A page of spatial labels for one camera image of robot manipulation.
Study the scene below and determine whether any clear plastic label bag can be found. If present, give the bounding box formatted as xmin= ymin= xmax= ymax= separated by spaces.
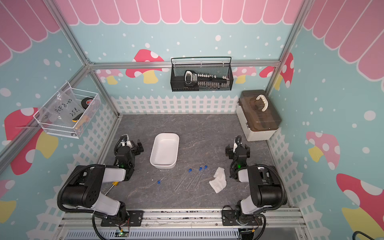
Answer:
xmin=47 ymin=91 xmax=83 ymax=127

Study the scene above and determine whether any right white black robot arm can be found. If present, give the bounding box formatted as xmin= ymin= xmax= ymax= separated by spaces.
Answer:
xmin=226 ymin=136 xmax=288 ymax=226

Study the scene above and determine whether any black tape roll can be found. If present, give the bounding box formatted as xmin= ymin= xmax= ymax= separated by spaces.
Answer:
xmin=81 ymin=97 xmax=94 ymax=110

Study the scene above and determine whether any white plastic tray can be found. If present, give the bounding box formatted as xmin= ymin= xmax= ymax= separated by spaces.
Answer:
xmin=150 ymin=133 xmax=180 ymax=169

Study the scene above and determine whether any brown lidded storage box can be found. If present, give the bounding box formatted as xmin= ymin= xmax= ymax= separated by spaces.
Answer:
xmin=236 ymin=90 xmax=282 ymax=142

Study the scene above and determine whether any black wire mesh basket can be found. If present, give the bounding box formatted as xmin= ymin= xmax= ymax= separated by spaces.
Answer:
xmin=170 ymin=57 xmax=234 ymax=92

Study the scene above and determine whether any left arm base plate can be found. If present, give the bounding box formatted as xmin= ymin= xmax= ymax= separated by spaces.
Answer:
xmin=101 ymin=210 xmax=144 ymax=227

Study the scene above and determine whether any white wire wall basket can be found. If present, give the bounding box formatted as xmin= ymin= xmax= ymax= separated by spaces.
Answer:
xmin=34 ymin=82 xmax=102 ymax=139

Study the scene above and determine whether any blue capped test tube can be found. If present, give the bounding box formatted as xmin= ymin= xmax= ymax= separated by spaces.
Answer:
xmin=157 ymin=175 xmax=168 ymax=185
xmin=193 ymin=165 xmax=208 ymax=190
xmin=174 ymin=169 xmax=192 ymax=192
xmin=186 ymin=167 xmax=203 ymax=190

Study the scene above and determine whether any yellow black screwdriver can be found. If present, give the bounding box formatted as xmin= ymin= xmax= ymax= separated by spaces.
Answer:
xmin=104 ymin=182 xmax=119 ymax=195

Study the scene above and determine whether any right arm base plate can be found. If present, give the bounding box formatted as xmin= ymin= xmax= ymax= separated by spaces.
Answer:
xmin=221 ymin=209 xmax=263 ymax=226

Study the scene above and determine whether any socket wrench set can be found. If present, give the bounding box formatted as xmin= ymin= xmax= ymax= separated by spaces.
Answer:
xmin=184 ymin=71 xmax=231 ymax=90

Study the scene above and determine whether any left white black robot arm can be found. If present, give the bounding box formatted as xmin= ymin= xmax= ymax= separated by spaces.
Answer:
xmin=57 ymin=135 xmax=144 ymax=226

